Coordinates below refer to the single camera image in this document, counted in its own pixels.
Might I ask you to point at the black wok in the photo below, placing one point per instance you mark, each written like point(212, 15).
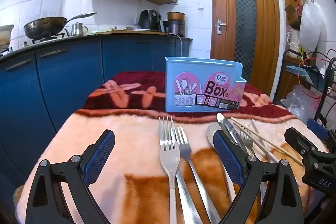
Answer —
point(44, 27)

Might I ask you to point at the clear plastic bag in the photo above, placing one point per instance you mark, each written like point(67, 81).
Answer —
point(296, 103)

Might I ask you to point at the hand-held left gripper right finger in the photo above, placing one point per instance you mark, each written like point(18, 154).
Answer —
point(227, 158)

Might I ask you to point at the blue plastic utensil box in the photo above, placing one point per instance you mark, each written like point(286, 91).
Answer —
point(189, 69)

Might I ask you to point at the steel fork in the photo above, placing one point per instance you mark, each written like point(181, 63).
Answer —
point(185, 146)
point(248, 142)
point(169, 158)

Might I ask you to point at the white container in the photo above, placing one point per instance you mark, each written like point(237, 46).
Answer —
point(5, 35)

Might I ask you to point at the blue flat box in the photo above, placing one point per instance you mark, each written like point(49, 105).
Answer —
point(299, 72)

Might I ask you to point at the black air fryer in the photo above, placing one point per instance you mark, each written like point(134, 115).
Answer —
point(148, 20)

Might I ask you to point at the copper pot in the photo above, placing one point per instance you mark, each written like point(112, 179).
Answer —
point(176, 16)

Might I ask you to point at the dark pressure cooker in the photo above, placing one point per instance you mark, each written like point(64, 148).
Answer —
point(173, 26)

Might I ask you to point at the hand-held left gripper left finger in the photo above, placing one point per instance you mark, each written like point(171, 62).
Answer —
point(101, 155)

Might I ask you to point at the white plastic bag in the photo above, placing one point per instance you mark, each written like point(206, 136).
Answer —
point(311, 24)

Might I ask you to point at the blue base cabinets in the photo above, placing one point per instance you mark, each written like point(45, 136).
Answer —
point(65, 77)

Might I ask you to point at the wooden chopstick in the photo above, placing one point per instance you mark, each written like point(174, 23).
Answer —
point(252, 138)
point(262, 138)

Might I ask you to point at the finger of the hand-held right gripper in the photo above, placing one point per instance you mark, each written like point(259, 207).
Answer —
point(296, 138)
point(317, 129)

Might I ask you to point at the steel table knife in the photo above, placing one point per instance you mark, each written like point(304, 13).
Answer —
point(228, 127)

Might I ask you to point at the steel kettle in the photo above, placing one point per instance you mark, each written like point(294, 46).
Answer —
point(77, 29)

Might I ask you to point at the white light switch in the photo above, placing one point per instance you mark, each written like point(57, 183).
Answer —
point(200, 6)

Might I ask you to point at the gas stove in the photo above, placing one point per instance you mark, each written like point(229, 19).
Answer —
point(50, 38)

